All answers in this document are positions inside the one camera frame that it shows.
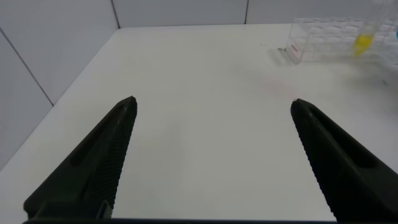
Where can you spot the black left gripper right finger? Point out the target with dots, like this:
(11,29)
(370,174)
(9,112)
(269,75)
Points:
(348,165)

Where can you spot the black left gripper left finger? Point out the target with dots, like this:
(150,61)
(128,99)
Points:
(93,161)

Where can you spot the test tube with yellow pigment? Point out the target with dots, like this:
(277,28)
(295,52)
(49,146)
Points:
(362,43)

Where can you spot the clear plastic test tube rack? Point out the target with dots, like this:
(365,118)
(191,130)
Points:
(323,40)

